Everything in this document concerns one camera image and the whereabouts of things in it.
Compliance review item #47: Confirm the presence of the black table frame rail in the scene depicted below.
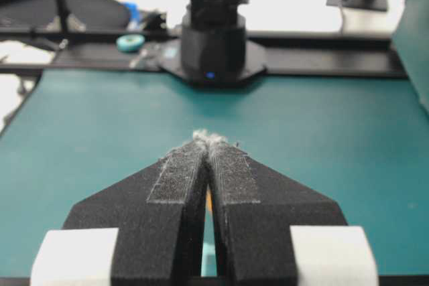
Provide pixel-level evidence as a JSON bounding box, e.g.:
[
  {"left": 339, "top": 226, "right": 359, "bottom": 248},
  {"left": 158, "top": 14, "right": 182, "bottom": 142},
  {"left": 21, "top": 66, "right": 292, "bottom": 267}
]
[{"left": 1, "top": 27, "right": 407, "bottom": 78}]

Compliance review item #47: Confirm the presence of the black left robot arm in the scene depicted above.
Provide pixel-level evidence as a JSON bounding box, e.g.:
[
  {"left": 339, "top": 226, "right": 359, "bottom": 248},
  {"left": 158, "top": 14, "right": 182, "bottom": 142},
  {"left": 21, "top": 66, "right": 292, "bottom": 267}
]
[{"left": 158, "top": 0, "right": 266, "bottom": 86}]

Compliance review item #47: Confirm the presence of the teal tape roll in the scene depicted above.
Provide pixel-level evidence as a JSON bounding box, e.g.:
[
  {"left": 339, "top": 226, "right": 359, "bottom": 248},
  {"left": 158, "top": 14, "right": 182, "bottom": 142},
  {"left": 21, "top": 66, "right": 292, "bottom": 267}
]
[{"left": 116, "top": 34, "right": 145, "bottom": 53}]

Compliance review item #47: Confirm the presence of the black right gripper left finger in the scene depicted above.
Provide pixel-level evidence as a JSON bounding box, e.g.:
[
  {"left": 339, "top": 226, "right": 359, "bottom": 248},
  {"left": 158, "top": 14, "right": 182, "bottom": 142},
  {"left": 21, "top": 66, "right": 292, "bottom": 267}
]
[{"left": 30, "top": 147, "right": 209, "bottom": 286}]

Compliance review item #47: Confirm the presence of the black office chair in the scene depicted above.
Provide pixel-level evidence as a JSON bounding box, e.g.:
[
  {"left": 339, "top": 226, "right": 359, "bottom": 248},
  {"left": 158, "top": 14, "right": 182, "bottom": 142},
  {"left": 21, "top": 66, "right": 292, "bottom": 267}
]
[{"left": 1, "top": 0, "right": 131, "bottom": 43}]

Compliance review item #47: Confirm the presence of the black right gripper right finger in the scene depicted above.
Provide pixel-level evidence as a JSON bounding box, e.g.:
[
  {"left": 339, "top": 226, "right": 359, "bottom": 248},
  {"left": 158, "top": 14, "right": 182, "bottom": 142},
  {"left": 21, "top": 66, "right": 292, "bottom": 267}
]
[{"left": 204, "top": 141, "right": 380, "bottom": 286}]

